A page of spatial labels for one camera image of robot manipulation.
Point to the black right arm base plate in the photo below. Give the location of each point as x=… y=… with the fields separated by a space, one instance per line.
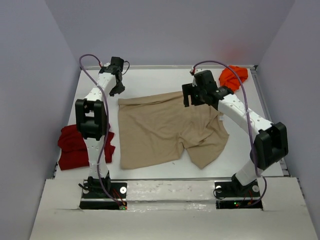
x=229 y=199

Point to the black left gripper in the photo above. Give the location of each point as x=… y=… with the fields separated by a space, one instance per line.
x=120 y=89

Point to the orange t shirt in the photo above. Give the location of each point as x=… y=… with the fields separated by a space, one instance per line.
x=228 y=79

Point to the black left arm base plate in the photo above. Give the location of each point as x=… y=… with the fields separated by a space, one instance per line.
x=97 y=199

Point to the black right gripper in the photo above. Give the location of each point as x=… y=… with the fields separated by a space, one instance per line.
x=189 y=89

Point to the beige t shirt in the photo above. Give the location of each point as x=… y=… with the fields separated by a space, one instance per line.
x=156 y=129

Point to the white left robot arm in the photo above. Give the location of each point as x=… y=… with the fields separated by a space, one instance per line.
x=92 y=119

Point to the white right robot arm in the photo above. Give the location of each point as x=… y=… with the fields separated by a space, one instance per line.
x=269 y=141

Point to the dark red t shirt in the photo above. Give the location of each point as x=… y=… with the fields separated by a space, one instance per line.
x=74 y=152

